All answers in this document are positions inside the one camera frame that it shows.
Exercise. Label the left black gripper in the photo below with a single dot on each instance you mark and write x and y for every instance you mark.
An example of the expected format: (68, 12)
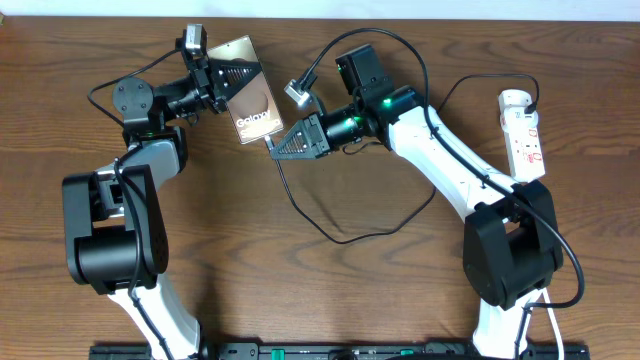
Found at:
(203, 83)

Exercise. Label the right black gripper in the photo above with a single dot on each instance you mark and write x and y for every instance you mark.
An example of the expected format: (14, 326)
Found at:
(312, 126)

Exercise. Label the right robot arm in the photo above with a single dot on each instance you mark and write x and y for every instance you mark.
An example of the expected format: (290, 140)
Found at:
(511, 247)

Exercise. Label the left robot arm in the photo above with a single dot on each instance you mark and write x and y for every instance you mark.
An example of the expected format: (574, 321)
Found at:
(115, 237)

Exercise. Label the white USB charger plug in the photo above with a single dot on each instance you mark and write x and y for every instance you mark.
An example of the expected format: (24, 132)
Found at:
(515, 111)

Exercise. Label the white power strip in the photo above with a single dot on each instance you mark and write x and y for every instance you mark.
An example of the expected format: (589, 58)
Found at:
(525, 155)

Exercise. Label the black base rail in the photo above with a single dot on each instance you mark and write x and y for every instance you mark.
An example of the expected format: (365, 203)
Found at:
(252, 351)

